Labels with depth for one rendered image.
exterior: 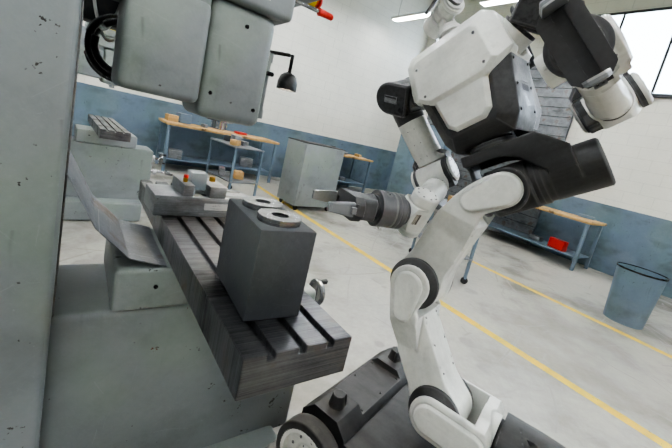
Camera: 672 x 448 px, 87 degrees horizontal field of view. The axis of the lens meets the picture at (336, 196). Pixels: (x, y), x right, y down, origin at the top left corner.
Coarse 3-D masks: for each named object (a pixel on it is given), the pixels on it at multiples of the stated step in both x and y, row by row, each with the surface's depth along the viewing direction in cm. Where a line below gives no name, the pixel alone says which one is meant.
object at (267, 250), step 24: (240, 216) 74; (264, 216) 68; (288, 216) 73; (240, 240) 73; (264, 240) 65; (288, 240) 68; (312, 240) 71; (240, 264) 71; (264, 264) 66; (288, 264) 69; (240, 288) 70; (264, 288) 68; (288, 288) 71; (240, 312) 69; (264, 312) 69; (288, 312) 72
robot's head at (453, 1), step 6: (444, 0) 92; (450, 0) 91; (456, 0) 91; (462, 0) 92; (432, 6) 96; (450, 6) 92; (456, 6) 92; (462, 6) 93; (426, 12) 98; (456, 12) 93
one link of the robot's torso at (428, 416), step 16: (416, 400) 95; (432, 400) 93; (480, 400) 102; (496, 400) 99; (416, 416) 94; (432, 416) 92; (448, 416) 90; (480, 416) 91; (496, 416) 92; (432, 432) 92; (448, 432) 89; (464, 432) 87; (480, 432) 86
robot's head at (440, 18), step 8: (440, 8) 95; (432, 16) 98; (440, 16) 96; (448, 16) 95; (424, 24) 101; (432, 24) 98; (440, 24) 97; (448, 24) 94; (456, 24) 94; (432, 32) 100; (440, 32) 96
